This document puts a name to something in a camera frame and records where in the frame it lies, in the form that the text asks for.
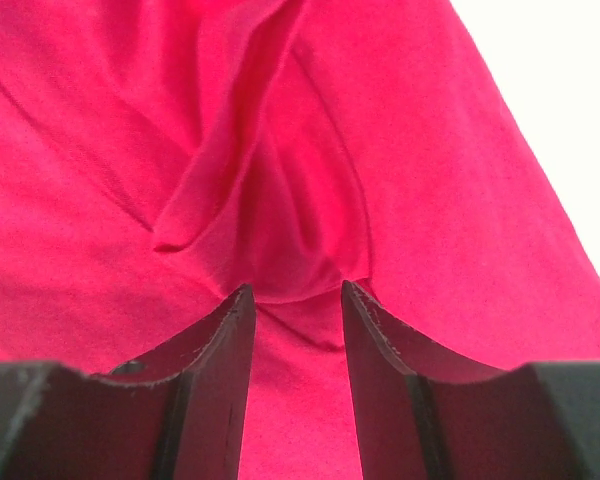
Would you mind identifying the magenta t shirt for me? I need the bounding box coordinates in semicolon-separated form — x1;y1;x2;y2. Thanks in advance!
0;1;600;479

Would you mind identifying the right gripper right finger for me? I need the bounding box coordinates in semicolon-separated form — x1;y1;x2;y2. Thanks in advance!
341;281;600;479

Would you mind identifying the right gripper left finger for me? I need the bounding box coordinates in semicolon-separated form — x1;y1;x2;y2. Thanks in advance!
0;286;256;479

